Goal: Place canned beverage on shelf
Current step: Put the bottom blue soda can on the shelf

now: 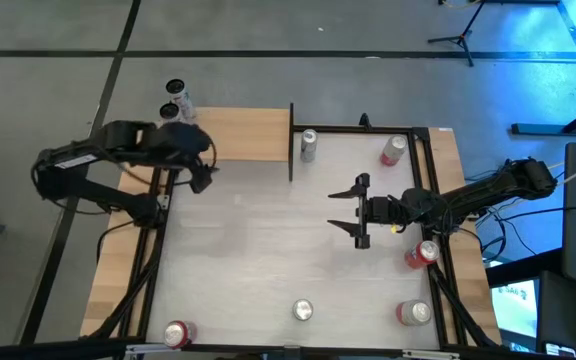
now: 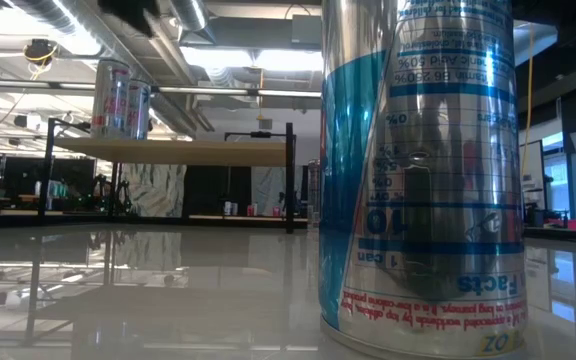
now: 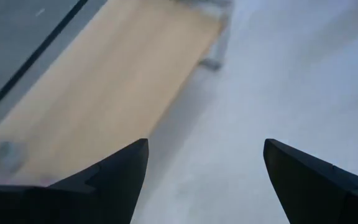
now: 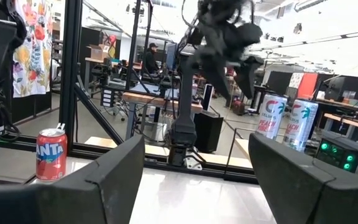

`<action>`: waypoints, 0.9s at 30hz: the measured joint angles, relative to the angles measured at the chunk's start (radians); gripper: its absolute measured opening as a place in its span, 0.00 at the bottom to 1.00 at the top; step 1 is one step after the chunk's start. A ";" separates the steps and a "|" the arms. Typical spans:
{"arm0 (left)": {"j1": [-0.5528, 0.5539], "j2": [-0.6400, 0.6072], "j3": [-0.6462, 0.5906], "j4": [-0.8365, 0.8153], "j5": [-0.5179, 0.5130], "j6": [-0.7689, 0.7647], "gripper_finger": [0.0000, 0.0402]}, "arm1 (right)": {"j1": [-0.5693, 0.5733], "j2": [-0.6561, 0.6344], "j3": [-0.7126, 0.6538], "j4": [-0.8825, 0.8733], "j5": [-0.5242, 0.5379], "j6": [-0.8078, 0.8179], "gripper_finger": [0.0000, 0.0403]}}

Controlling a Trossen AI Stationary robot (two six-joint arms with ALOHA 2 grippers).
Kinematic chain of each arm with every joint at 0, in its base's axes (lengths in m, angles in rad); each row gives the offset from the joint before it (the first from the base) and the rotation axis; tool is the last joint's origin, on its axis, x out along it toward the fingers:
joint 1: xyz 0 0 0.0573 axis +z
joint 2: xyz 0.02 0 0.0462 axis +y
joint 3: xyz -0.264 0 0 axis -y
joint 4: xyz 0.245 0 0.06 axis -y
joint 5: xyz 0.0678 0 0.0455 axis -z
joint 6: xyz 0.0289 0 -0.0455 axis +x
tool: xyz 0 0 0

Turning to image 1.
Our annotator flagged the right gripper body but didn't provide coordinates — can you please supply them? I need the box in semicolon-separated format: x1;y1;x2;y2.
353;172;404;250

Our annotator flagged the computer monitor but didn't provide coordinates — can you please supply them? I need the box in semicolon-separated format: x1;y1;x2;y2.
489;277;540;351

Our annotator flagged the silver and blue slim can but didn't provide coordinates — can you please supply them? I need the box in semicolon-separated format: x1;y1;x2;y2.
299;128;319;164
291;298;315;322

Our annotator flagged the pink soda can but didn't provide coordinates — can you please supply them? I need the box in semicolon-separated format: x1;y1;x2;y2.
379;134;409;168

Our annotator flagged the black stand base bar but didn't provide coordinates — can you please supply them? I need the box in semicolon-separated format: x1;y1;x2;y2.
511;97;576;137

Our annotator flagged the black computer case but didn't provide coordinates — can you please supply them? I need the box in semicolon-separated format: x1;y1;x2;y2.
536;269;576;351

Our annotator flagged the black floor cable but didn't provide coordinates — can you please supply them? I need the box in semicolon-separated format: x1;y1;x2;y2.
95;219;139;266

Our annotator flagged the red soda can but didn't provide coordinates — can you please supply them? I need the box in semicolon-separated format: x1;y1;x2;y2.
403;239;441;271
162;319;198;350
395;298;433;328

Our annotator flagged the wooden table side plank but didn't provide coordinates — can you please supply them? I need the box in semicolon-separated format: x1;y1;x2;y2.
427;127;502;346
80;119;169;339

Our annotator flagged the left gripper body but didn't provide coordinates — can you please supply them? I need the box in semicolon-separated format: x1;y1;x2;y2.
160;122;217;195

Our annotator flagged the wooden shelf with black posts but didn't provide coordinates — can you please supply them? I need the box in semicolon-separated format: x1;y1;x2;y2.
162;102;295;183

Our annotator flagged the black cable bundle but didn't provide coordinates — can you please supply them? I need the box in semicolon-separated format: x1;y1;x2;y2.
462;169;569;261

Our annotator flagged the black tripod stand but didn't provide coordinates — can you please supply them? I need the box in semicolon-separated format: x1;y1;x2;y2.
427;0;487;68

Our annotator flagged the black crossbar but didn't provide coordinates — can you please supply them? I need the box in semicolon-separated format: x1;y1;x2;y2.
0;337;469;360

